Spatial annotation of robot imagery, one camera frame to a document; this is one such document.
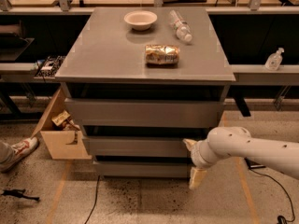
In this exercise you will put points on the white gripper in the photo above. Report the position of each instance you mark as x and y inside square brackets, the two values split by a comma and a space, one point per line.
[196, 155]

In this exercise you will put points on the grey drawer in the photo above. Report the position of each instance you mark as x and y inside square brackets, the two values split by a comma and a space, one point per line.
[136, 113]
[142, 169]
[136, 146]

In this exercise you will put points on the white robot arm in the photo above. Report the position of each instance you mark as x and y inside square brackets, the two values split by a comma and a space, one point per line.
[226, 142]

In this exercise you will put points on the grey bottom drawer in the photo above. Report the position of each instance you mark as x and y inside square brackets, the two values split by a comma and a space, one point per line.
[142, 169]

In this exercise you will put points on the grey drawer cabinet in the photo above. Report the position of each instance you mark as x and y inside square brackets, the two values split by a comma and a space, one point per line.
[107, 62]

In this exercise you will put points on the grey top drawer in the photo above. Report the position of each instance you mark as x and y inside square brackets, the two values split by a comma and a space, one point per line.
[136, 113]

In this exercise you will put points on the open cardboard box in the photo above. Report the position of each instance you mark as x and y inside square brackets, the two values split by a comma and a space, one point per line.
[62, 145]

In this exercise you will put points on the black foot pedal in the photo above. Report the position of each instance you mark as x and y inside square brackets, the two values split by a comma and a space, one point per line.
[253, 164]

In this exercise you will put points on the crumpled gold chip bag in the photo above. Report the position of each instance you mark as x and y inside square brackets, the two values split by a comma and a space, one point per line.
[161, 54]

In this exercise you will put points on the hand sanitizer pump bottle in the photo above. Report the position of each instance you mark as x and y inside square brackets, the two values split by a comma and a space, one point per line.
[274, 60]

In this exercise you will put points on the clear plastic water bottle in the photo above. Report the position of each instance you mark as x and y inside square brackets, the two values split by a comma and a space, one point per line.
[180, 26]

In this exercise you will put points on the packet inside cardboard box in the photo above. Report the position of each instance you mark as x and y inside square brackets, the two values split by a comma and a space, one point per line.
[64, 122]

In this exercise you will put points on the white paper bowl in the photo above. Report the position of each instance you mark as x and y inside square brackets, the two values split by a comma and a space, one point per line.
[140, 20]

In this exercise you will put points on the patterned box on shelf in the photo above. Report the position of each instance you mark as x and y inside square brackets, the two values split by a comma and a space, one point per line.
[50, 66]

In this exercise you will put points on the white red sneaker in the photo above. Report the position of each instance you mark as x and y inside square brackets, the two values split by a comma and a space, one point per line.
[10, 155]

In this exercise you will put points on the black tool on floor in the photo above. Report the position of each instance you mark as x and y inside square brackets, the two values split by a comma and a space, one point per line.
[19, 193]

